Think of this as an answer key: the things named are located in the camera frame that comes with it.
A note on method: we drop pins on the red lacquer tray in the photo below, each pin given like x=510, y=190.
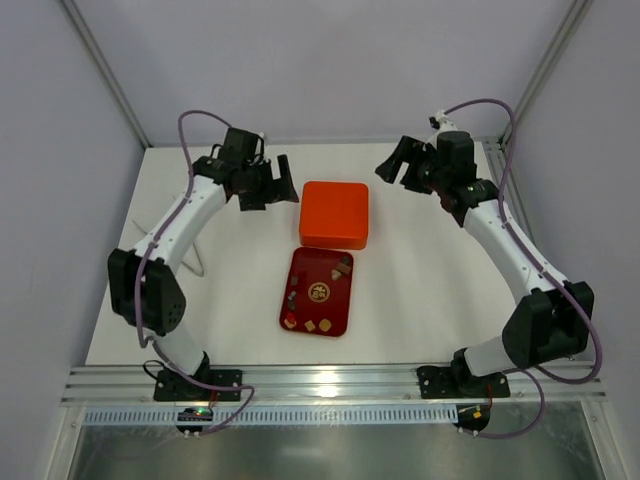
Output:
x=318, y=296

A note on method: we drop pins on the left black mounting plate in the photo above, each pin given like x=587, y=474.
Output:
x=227, y=384

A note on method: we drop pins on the aluminium rail frame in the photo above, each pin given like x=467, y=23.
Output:
x=282, y=384

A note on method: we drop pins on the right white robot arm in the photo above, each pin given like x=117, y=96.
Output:
x=551, y=317

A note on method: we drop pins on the red wrapped chocolate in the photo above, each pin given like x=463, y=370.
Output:
x=290, y=319

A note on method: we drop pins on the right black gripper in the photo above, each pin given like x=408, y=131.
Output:
x=410, y=166

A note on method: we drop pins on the slotted cable duct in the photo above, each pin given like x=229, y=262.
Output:
x=273, y=415

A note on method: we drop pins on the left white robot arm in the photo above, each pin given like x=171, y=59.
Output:
x=143, y=285

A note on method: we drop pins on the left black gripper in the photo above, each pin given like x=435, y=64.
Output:
x=267, y=185

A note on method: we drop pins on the metal tongs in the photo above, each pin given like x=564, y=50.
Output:
x=192, y=261

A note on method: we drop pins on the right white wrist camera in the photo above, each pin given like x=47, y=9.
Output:
x=440, y=122

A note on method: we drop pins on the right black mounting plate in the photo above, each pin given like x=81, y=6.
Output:
x=434, y=382

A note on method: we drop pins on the orange chocolate box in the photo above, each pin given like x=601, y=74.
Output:
x=336, y=242

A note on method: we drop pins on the orange box lid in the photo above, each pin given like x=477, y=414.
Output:
x=334, y=208

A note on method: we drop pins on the brown rectangular chocolate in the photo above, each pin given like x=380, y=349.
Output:
x=344, y=269

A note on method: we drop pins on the black mounting plate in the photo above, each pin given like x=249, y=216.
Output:
x=434, y=382
x=227, y=384

